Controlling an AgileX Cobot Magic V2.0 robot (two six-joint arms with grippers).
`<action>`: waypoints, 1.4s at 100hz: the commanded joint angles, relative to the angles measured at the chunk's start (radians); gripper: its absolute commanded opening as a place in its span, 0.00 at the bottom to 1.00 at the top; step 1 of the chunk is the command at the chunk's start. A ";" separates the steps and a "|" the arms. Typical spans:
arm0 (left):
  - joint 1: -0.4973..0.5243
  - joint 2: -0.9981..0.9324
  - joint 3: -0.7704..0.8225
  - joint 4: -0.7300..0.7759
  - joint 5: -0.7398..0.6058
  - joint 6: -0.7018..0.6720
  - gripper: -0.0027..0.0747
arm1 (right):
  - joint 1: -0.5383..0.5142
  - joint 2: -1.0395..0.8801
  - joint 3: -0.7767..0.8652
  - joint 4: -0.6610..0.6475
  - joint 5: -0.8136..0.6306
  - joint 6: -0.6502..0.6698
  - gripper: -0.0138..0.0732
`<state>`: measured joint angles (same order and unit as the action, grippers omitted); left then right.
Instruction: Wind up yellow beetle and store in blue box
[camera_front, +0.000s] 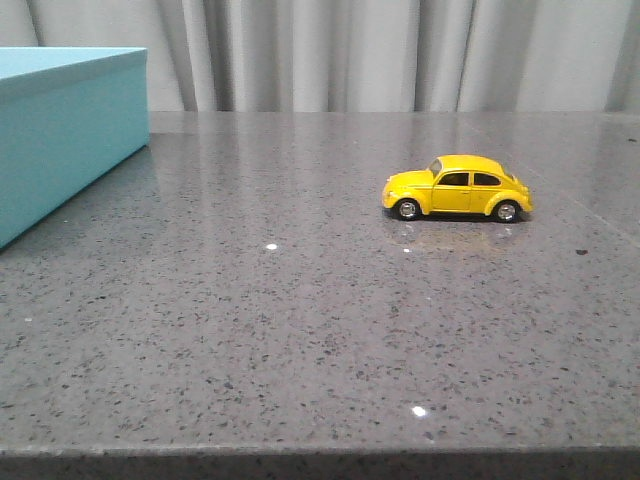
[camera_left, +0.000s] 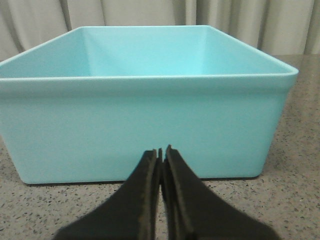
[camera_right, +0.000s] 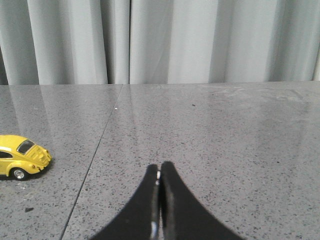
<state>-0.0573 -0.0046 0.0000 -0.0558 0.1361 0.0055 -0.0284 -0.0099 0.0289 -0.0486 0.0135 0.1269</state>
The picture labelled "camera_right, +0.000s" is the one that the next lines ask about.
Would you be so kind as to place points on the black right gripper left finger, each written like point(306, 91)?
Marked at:
point(139, 219)

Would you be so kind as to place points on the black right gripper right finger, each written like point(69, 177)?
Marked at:
point(184, 218)

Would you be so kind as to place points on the yellow toy beetle car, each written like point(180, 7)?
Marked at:
point(20, 157)

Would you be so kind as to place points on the grey white curtain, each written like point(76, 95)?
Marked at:
point(46, 42)

